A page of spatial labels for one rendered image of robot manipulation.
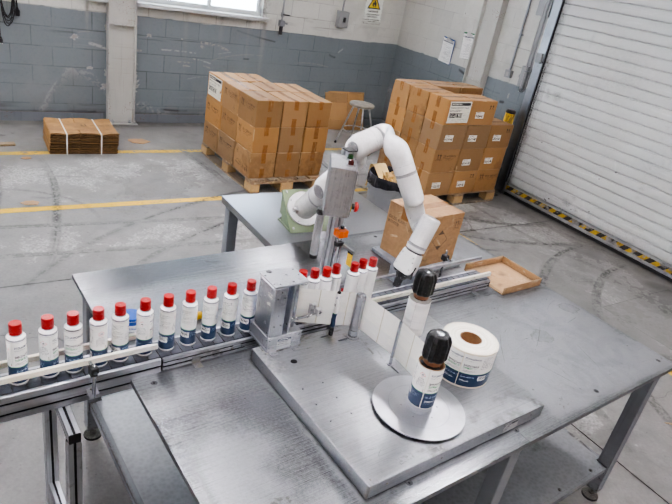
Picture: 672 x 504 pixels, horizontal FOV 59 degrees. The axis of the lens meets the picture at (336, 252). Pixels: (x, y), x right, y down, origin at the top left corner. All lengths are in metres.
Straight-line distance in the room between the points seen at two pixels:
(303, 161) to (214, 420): 4.34
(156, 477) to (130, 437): 0.24
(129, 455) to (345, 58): 6.90
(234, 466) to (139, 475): 0.86
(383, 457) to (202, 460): 0.51
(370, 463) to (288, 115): 4.35
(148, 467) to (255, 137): 3.66
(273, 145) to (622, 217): 3.52
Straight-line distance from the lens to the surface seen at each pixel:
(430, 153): 6.06
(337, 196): 2.15
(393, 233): 2.98
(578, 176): 6.79
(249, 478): 1.75
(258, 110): 5.55
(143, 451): 2.66
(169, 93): 7.66
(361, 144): 2.47
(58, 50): 7.28
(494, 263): 3.29
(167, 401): 1.95
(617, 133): 6.56
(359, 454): 1.80
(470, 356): 2.09
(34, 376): 1.93
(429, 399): 1.94
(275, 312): 2.00
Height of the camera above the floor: 2.12
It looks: 26 degrees down
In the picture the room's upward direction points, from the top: 11 degrees clockwise
